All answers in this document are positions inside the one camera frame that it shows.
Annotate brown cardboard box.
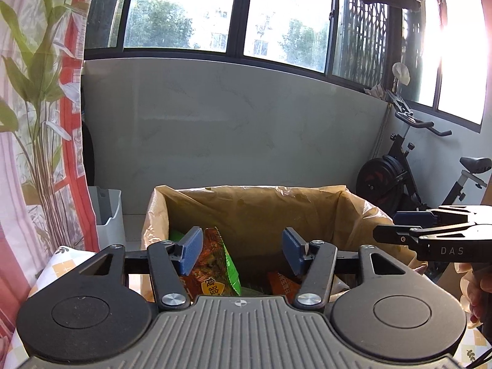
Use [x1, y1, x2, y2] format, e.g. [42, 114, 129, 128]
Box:
[140, 184, 429, 304]

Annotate floral checked tablecloth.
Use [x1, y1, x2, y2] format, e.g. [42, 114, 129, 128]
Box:
[8, 245, 492, 369]

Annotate person's right hand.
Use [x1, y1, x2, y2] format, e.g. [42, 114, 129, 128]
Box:
[467, 273, 488, 321]

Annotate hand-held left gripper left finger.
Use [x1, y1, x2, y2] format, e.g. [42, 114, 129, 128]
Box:
[75, 226, 204, 311]

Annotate white hanging pouch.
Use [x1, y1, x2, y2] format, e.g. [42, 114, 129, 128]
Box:
[392, 63, 410, 86]

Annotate printed backdrop cloth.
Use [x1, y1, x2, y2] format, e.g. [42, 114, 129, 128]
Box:
[0, 0, 101, 339]

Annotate bright green snack packet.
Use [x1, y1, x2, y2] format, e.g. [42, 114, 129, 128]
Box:
[171, 227, 241, 297]

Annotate black exercise bike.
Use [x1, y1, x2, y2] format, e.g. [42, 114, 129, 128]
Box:
[355, 90, 492, 220]

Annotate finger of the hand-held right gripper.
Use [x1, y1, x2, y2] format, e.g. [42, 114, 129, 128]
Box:
[393, 204, 492, 227]
[372, 217, 492, 263]

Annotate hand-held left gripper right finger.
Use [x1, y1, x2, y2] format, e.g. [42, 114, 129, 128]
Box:
[282, 227, 414, 311]

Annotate clear plastic box liner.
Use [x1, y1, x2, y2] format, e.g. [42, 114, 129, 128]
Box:
[140, 184, 429, 301]

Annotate white plastic bin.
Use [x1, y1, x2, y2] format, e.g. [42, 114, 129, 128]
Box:
[88, 185, 127, 252]

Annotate orange snack packet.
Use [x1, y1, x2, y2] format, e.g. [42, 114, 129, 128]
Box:
[267, 271, 305, 304]

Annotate crumpled rag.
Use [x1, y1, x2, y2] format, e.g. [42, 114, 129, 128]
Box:
[364, 84, 390, 101]

